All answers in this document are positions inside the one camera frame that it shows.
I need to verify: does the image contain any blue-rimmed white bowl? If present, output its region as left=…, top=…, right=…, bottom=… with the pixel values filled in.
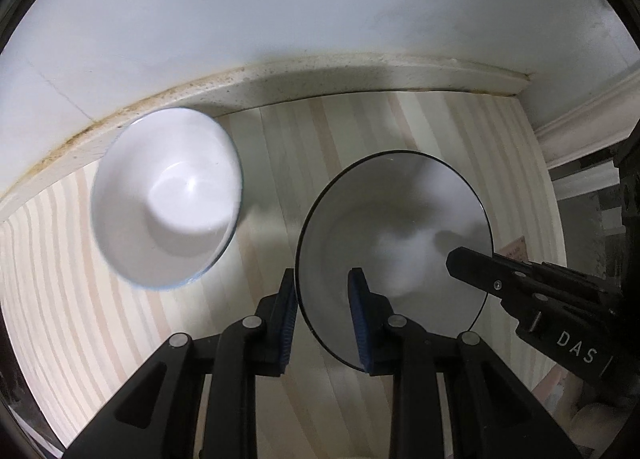
left=90, top=108, right=245, bottom=290

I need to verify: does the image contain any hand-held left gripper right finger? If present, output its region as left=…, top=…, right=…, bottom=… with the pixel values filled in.
left=347, top=267, right=576, bottom=459

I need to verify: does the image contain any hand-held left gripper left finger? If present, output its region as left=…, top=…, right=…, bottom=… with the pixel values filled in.
left=60, top=268, right=299, bottom=459

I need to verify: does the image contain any black-rimmed white bowl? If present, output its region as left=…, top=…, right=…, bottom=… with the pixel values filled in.
left=295, top=151, right=493, bottom=370

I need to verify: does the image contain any small brown square card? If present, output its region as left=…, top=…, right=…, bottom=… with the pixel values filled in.
left=500, top=236, right=528, bottom=260

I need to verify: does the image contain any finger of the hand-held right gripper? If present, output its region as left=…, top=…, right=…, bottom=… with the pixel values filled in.
left=446, top=246, right=620, bottom=334

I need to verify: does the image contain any white door frame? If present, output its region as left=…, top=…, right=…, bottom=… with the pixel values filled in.
left=532, top=74, right=640, bottom=200

